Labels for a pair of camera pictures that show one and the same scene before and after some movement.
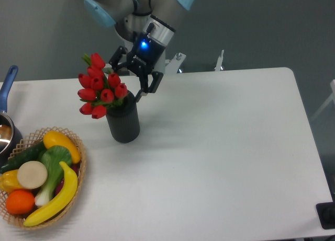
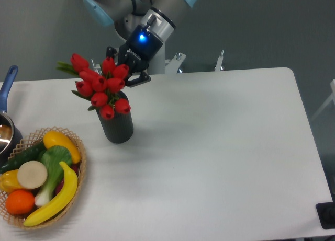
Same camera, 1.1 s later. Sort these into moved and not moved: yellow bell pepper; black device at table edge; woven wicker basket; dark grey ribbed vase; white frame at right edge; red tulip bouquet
Moved: dark grey ribbed vase; red tulip bouquet
Not moved: yellow bell pepper; black device at table edge; woven wicker basket; white frame at right edge
